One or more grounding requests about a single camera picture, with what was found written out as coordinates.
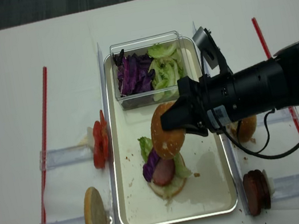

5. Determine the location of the sesame top bun rear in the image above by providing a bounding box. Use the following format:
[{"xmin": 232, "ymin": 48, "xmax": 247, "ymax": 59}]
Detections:
[{"xmin": 226, "ymin": 115, "xmax": 257, "ymax": 143}]

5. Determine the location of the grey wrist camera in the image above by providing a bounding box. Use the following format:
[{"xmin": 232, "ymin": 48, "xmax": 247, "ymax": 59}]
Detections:
[{"xmin": 193, "ymin": 26, "xmax": 227, "ymax": 71}]

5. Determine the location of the green lettuce leaf on bun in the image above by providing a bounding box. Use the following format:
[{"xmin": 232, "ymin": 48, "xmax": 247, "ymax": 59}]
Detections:
[{"xmin": 138, "ymin": 136, "xmax": 192, "ymax": 186}]

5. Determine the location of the right red strip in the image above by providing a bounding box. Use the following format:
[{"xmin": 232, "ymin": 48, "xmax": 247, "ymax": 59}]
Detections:
[{"xmin": 250, "ymin": 9, "xmax": 299, "ymax": 209}]

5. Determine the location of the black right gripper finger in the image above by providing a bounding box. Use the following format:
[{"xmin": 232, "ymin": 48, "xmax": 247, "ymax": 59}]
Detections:
[{"xmin": 160, "ymin": 98, "xmax": 197, "ymax": 131}]

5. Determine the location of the sesame top bun front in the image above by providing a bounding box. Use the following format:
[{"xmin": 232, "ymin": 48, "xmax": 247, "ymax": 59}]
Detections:
[{"xmin": 150, "ymin": 102, "xmax": 185, "ymax": 160}]

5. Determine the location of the upper right clear holder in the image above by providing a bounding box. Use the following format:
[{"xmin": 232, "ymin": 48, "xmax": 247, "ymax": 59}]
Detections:
[{"xmin": 256, "ymin": 107, "xmax": 298, "ymax": 126}]

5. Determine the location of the left clear long rail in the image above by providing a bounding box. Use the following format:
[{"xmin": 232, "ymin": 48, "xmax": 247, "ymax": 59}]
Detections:
[{"xmin": 96, "ymin": 43, "xmax": 120, "ymax": 224}]

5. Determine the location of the rear tomato slice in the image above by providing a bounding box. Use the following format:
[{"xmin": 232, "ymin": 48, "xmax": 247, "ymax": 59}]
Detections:
[{"xmin": 99, "ymin": 110, "xmax": 109, "ymax": 159}]

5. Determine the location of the white stopper near tomatoes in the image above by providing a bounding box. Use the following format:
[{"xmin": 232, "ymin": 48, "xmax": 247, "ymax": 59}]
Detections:
[{"xmin": 86, "ymin": 127, "xmax": 95, "ymax": 150}]

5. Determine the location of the red strip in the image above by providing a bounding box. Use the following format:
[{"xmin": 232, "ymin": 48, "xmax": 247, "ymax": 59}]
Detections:
[
  {"xmin": 40, "ymin": 66, "xmax": 48, "ymax": 224},
  {"xmin": 250, "ymin": 9, "xmax": 299, "ymax": 209}
]

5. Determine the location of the pink sausage slice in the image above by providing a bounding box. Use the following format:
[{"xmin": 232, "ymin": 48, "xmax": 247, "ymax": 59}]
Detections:
[{"xmin": 152, "ymin": 159, "xmax": 175, "ymax": 186}]

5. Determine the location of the white stopper near patties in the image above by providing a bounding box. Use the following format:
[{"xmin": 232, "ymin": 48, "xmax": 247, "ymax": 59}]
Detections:
[{"xmin": 262, "ymin": 170, "xmax": 275, "ymax": 197}]

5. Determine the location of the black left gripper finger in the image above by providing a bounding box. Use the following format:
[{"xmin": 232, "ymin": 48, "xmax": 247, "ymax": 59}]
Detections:
[{"xmin": 183, "ymin": 122, "xmax": 208, "ymax": 137}]

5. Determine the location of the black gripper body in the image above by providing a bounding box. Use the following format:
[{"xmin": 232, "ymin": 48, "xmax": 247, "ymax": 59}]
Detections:
[{"xmin": 177, "ymin": 76, "xmax": 214, "ymax": 133}]

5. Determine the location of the left red strip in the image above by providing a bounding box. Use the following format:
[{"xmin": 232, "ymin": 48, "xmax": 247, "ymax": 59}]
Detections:
[{"xmin": 40, "ymin": 66, "xmax": 48, "ymax": 224}]

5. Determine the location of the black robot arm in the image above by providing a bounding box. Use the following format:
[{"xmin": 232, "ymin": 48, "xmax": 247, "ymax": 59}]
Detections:
[{"xmin": 160, "ymin": 42, "xmax": 299, "ymax": 137}]

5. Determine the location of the front tomato slice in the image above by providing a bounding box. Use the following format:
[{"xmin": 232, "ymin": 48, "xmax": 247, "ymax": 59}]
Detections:
[{"xmin": 92, "ymin": 121, "xmax": 106, "ymax": 169}]

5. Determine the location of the dark meat patty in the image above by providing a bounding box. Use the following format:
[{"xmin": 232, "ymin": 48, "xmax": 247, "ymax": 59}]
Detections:
[
  {"xmin": 253, "ymin": 170, "xmax": 271, "ymax": 209},
  {"xmin": 243, "ymin": 174, "xmax": 262, "ymax": 217}
]

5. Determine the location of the clear plastic salad container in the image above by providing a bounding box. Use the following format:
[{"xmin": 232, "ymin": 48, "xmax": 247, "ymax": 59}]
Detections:
[{"xmin": 110, "ymin": 31, "xmax": 190, "ymax": 110}]

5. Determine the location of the sesame bun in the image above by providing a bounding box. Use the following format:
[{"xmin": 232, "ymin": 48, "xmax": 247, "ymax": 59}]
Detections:
[
  {"xmin": 226, "ymin": 115, "xmax": 257, "ymax": 143},
  {"xmin": 150, "ymin": 102, "xmax": 185, "ymax": 160}
]

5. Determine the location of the green lettuce pile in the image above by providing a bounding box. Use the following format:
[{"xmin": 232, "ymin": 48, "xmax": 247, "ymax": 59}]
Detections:
[{"xmin": 147, "ymin": 42, "xmax": 184, "ymax": 102}]

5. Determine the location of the bottom bun on tray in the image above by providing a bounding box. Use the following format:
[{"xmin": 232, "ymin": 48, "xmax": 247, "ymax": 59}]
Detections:
[{"xmin": 144, "ymin": 155, "xmax": 191, "ymax": 201}]

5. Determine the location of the cream rectangular serving tray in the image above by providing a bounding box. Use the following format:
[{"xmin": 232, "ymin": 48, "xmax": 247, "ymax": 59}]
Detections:
[{"xmin": 90, "ymin": 33, "xmax": 241, "ymax": 224}]

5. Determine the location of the front dark meat patty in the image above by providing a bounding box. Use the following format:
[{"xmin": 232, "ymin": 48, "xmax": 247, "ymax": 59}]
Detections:
[{"xmin": 243, "ymin": 174, "xmax": 262, "ymax": 217}]

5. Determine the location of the rear dark meat patty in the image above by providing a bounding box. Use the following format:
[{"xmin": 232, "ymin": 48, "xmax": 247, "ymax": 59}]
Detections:
[{"xmin": 253, "ymin": 170, "xmax": 271, "ymax": 209}]

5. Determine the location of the upper left clear holder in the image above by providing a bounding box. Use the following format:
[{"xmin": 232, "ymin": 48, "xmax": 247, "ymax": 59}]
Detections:
[{"xmin": 39, "ymin": 145, "xmax": 93, "ymax": 171}]

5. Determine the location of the bottom bun standing left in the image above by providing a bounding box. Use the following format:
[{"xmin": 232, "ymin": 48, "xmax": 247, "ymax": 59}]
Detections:
[{"xmin": 84, "ymin": 187, "xmax": 107, "ymax": 224}]

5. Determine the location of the shredded purple cabbage pile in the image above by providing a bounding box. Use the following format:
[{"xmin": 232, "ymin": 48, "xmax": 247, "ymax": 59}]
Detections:
[{"xmin": 112, "ymin": 50, "xmax": 155, "ymax": 97}]

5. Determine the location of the black cable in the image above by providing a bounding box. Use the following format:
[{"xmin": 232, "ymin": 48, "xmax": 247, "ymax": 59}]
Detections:
[{"xmin": 198, "ymin": 33, "xmax": 299, "ymax": 169}]

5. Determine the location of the lower right clear holder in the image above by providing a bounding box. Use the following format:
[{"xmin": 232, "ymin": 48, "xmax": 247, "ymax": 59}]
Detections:
[{"xmin": 270, "ymin": 173, "xmax": 299, "ymax": 202}]

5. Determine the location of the purple cabbage strip on bun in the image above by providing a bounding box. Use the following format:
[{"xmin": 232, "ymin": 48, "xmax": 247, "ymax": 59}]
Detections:
[{"xmin": 142, "ymin": 148, "xmax": 161, "ymax": 182}]

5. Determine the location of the tomato slice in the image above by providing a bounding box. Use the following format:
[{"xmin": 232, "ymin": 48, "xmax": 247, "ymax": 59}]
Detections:
[
  {"xmin": 92, "ymin": 121, "xmax": 106, "ymax": 169},
  {"xmin": 99, "ymin": 110, "xmax": 109, "ymax": 159}
]

